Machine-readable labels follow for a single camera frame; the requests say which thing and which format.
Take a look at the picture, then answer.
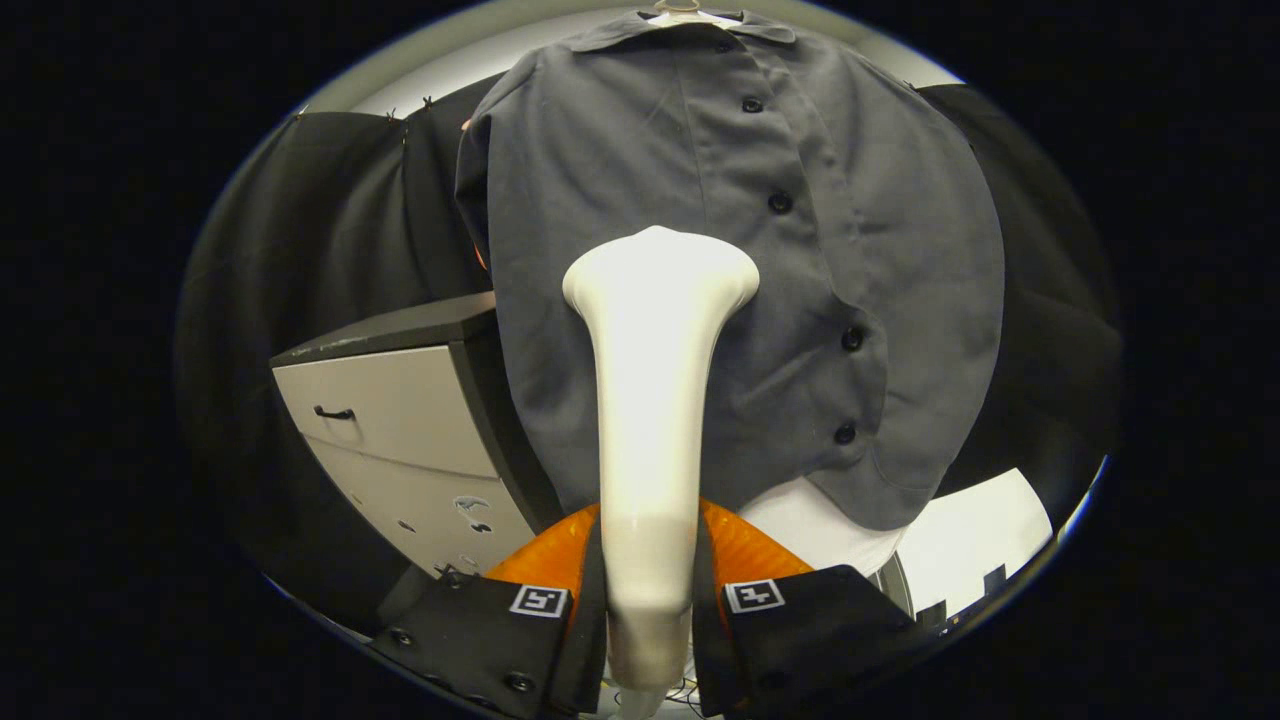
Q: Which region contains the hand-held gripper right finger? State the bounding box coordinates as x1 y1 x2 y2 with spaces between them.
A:
693 497 926 716

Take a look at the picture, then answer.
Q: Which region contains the white garment steamer head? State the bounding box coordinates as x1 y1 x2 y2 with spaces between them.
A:
562 225 761 693

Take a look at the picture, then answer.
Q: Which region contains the grey button shirt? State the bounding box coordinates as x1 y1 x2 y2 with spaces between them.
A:
455 10 1006 531

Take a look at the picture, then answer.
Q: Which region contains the white side table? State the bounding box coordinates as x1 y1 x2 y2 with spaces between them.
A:
895 467 1054 616

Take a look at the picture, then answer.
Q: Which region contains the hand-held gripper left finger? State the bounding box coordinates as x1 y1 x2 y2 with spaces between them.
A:
368 502 608 719

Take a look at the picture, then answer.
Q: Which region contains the grey drawer cabinet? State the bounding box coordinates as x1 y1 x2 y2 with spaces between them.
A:
270 290 566 626

